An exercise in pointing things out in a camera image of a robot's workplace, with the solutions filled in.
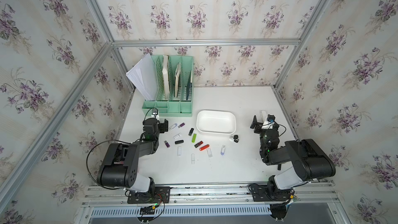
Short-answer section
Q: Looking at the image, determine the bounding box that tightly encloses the white silver usb drive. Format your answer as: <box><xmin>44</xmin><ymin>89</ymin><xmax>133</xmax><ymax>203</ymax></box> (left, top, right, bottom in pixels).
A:
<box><xmin>173</xmin><ymin>133</ymin><xmax>182</xmax><ymax>140</ymax></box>

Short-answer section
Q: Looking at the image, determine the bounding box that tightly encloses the dark purple usb drive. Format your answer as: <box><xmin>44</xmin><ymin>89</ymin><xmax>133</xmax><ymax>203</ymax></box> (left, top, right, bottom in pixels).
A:
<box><xmin>164</xmin><ymin>141</ymin><xmax>171</xmax><ymax>148</ymax></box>

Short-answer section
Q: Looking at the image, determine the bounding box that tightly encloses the white blue usb drive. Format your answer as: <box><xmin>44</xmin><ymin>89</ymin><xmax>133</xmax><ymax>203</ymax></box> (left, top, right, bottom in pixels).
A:
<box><xmin>220</xmin><ymin>145</ymin><xmax>226</xmax><ymax>156</ymax></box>

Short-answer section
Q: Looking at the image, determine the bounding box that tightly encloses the white clear usb drive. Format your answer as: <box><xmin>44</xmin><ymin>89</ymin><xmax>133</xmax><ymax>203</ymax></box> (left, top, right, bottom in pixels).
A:
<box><xmin>206</xmin><ymin>148</ymin><xmax>213</xmax><ymax>158</ymax></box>

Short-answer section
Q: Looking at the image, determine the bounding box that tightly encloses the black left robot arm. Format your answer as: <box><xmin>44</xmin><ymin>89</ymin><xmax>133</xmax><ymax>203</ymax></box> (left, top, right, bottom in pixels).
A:
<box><xmin>96</xmin><ymin>117</ymin><xmax>169</xmax><ymax>195</ymax></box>

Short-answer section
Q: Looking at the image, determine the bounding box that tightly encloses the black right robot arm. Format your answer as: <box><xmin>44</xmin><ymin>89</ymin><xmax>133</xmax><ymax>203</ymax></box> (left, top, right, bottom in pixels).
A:
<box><xmin>250</xmin><ymin>115</ymin><xmax>336</xmax><ymax>199</ymax></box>

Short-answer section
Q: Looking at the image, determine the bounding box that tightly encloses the black oblong usb drive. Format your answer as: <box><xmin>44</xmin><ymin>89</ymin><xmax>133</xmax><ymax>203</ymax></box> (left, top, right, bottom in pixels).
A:
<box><xmin>175</xmin><ymin>140</ymin><xmax>184</xmax><ymax>145</ymax></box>

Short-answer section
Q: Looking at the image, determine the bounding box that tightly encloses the green usb drive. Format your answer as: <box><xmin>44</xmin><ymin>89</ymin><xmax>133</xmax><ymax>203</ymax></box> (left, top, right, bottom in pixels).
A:
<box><xmin>191</xmin><ymin>133</ymin><xmax>197</xmax><ymax>143</ymax></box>

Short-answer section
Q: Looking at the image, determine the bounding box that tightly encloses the red black swivel usb drive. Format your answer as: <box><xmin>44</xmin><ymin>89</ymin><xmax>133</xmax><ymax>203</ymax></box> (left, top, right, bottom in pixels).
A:
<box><xmin>194</xmin><ymin>141</ymin><xmax>203</xmax><ymax>148</ymax></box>

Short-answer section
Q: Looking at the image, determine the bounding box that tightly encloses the white storage box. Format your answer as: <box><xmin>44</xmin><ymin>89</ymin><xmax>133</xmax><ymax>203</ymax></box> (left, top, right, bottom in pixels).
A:
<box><xmin>197</xmin><ymin>110</ymin><xmax>237</xmax><ymax>135</ymax></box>

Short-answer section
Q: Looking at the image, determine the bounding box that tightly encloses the red translucent usb drive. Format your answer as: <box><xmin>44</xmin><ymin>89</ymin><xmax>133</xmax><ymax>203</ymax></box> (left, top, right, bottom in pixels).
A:
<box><xmin>200</xmin><ymin>144</ymin><xmax>209</xmax><ymax>151</ymax></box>

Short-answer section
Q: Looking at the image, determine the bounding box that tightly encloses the white eraser stick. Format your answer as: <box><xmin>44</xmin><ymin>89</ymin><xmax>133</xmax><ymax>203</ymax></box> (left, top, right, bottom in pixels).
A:
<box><xmin>261</xmin><ymin>110</ymin><xmax>268</xmax><ymax>121</ymax></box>

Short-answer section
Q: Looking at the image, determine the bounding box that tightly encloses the black binder clip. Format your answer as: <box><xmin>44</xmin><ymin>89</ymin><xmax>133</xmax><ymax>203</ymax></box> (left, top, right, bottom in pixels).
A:
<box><xmin>229</xmin><ymin>135</ymin><xmax>239</xmax><ymax>143</ymax></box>

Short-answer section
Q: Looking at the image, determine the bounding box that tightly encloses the green desk file organizer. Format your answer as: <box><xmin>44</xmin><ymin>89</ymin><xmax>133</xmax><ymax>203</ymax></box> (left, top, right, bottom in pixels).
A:
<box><xmin>142</xmin><ymin>55</ymin><xmax>194</xmax><ymax>117</ymax></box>

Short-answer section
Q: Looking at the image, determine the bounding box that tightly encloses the white book in organizer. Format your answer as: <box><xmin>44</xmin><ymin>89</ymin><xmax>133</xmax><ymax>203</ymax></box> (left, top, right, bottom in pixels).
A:
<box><xmin>162</xmin><ymin>55</ymin><xmax>170</xmax><ymax>100</ymax></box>

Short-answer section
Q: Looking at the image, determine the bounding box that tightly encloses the white paper stack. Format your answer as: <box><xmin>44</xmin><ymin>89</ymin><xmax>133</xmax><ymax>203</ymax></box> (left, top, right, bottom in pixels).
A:
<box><xmin>126</xmin><ymin>54</ymin><xmax>158</xmax><ymax>101</ymax></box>

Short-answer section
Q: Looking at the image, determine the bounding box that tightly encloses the beige notebook in organizer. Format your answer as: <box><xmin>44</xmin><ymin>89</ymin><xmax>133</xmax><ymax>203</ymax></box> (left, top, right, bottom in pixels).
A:
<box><xmin>174</xmin><ymin>62</ymin><xmax>181</xmax><ymax>97</ymax></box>

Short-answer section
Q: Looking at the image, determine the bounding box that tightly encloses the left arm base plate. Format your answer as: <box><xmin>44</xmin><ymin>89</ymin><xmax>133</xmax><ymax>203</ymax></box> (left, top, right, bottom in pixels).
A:
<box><xmin>127</xmin><ymin>186</ymin><xmax>171</xmax><ymax>204</ymax></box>

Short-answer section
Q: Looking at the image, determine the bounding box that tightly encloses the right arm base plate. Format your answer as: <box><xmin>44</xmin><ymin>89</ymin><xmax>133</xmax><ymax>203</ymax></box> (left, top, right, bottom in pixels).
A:
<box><xmin>248</xmin><ymin>183</ymin><xmax>295</xmax><ymax>202</ymax></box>

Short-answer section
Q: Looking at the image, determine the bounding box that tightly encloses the aluminium frame rail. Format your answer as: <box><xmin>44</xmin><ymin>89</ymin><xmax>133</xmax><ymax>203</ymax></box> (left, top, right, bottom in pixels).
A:
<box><xmin>113</xmin><ymin>38</ymin><xmax>301</xmax><ymax>48</ymax></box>

